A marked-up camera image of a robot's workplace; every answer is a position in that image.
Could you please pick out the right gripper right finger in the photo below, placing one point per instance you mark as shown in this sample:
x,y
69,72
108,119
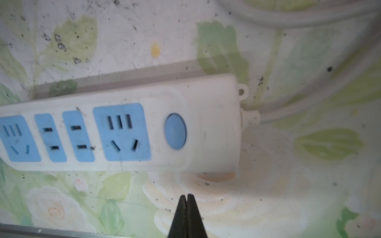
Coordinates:
x,y
195,227

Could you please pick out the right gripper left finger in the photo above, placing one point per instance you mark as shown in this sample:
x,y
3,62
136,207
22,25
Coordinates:
x,y
179,226

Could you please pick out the white blue rectangular power strip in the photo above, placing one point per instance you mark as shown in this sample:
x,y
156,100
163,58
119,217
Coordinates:
x,y
192,125

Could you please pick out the aluminium front rail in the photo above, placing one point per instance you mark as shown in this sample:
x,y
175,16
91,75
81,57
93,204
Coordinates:
x,y
16,231

